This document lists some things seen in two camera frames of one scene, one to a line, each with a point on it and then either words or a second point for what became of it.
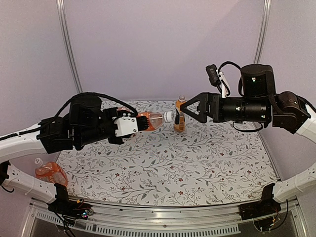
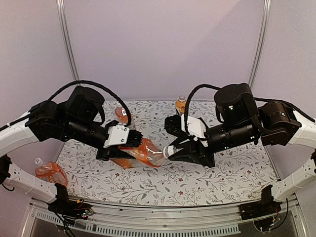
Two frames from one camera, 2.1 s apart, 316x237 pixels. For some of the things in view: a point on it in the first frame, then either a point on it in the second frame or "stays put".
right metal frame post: x=267 y=6 stays put
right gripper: x=205 y=99 to x=198 y=155
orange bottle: x=156 y=119 to x=147 y=154
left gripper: x=120 y=142 to x=112 y=152
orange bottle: x=51 y=171 stays put
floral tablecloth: x=213 y=163 stays put
